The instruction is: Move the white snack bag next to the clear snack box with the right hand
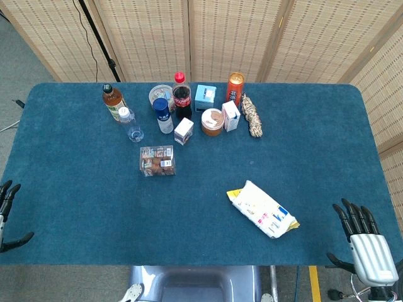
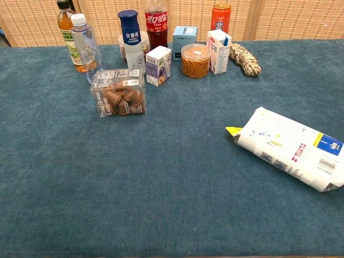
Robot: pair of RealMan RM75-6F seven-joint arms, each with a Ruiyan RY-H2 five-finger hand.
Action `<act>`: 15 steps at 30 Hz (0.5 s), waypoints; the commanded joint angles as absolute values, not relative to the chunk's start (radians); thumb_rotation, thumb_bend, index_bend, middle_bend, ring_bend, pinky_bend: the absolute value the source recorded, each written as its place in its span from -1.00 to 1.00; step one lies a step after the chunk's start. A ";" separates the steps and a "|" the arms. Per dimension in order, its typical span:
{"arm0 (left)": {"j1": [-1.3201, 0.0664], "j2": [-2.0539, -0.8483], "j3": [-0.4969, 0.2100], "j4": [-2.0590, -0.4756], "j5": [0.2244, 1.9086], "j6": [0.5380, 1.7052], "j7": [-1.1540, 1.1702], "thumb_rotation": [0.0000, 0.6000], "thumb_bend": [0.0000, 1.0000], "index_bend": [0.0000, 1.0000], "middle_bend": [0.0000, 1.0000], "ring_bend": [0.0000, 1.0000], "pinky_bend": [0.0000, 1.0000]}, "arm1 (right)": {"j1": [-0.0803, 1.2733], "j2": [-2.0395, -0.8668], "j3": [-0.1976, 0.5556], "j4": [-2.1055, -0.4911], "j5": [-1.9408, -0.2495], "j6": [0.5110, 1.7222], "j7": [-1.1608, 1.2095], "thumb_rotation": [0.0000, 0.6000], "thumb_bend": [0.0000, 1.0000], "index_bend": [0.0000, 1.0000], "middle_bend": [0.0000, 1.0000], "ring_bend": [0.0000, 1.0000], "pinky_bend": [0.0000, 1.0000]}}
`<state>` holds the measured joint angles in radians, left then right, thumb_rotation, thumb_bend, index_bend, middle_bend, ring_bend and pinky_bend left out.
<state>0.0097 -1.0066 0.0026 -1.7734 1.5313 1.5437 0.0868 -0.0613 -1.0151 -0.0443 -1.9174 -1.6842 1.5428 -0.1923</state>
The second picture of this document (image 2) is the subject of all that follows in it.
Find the white snack packet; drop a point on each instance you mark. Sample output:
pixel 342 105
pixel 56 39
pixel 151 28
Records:
pixel 290 145

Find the blue table cloth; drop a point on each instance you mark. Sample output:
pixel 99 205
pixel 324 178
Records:
pixel 161 174

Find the small white carton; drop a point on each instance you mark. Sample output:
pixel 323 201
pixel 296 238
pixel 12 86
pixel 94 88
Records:
pixel 157 67

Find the orange lid snack jar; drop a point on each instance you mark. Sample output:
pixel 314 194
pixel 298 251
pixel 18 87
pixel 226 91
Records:
pixel 194 63

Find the pink white milk carton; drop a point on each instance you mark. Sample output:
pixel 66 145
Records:
pixel 217 53

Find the clear lidded plastic bowl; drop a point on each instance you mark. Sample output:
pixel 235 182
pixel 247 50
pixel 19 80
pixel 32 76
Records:
pixel 146 43

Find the light blue cardboard box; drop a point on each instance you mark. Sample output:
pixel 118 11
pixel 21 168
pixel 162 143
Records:
pixel 184 34

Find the blue cap yogurt bottle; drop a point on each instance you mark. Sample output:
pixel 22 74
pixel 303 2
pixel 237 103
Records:
pixel 130 32

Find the red cap cola bottle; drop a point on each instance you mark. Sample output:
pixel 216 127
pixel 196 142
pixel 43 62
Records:
pixel 156 24

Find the orange drink can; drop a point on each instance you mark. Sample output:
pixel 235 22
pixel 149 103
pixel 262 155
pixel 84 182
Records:
pixel 221 18

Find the clear water bottle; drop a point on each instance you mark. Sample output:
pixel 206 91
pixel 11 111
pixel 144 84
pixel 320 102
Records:
pixel 84 45

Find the green label tea bottle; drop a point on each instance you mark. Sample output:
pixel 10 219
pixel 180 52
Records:
pixel 64 24

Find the bamboo folding screen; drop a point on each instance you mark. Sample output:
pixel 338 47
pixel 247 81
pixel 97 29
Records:
pixel 282 18

